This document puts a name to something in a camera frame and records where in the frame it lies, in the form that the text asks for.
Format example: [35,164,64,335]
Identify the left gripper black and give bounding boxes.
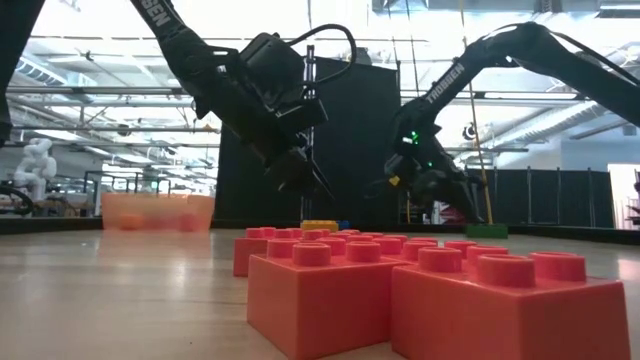
[192,74,335,200]

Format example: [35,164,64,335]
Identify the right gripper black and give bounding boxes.
[383,148,485,225]

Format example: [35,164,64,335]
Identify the green rectangular block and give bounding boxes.
[465,223,510,240]

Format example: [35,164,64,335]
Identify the orange rectangular block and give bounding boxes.
[378,234,510,275]
[233,226,361,279]

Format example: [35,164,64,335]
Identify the orange square block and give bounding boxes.
[246,241,401,360]
[391,251,632,360]

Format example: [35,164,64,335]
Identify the yellow rectangular block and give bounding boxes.
[300,219,340,233]

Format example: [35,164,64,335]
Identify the black folding partition screen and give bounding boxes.
[213,55,402,230]

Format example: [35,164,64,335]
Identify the black partition panels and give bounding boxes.
[463,167,616,230]

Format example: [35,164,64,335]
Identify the orange translucent plastic bin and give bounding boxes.
[101,193,216,234]

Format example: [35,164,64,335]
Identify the yellow cable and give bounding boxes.
[458,0,495,226]

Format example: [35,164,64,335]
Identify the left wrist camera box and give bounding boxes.
[238,32,307,109]

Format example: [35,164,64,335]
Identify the black left wrist camera cable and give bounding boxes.
[288,23,358,85]

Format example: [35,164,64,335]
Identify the black aluminium table frame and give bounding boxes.
[0,215,640,246]

